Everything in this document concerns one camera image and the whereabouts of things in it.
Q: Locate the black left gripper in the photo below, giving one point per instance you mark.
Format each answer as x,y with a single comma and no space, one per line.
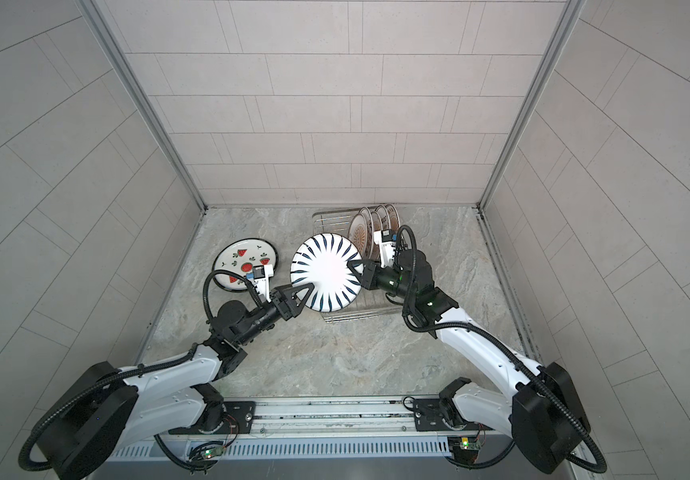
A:
285,311

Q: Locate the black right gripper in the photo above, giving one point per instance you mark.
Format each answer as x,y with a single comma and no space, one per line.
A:
373,273

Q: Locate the white blue leaf plate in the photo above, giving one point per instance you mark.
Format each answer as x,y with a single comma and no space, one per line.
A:
321,260

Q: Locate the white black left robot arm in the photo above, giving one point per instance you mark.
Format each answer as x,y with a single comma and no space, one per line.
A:
108,408

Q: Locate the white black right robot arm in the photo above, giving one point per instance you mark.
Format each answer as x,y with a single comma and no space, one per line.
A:
536,406

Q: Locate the white plate orange sunburst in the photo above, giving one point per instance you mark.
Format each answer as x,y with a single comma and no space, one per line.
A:
361,231

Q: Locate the white plate red characters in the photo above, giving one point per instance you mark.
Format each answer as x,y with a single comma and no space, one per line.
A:
376,227

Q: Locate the large red characters plate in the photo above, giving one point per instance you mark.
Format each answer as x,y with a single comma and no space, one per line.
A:
393,217

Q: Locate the left green circuit board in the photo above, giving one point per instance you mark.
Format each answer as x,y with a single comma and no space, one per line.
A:
207,453

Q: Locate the green circuit board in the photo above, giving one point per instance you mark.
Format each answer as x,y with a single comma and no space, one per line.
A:
207,453
464,450

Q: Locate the white slotted vent strip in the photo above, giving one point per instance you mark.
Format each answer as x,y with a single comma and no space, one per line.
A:
297,448

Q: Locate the right green circuit board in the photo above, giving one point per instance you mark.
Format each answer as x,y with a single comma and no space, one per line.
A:
464,450

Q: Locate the metal wire dish rack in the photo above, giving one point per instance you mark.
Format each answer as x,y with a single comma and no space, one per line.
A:
368,304

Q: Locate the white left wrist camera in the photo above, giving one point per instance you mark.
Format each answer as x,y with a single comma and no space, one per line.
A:
260,279

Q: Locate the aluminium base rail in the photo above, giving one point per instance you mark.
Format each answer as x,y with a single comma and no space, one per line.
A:
351,414

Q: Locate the aluminium corner post right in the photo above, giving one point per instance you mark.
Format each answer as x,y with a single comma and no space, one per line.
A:
555,46

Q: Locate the aluminium corner post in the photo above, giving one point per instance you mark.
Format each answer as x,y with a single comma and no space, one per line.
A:
121,65
555,46

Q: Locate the aluminium corner post left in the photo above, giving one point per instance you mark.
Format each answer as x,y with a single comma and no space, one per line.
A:
121,65

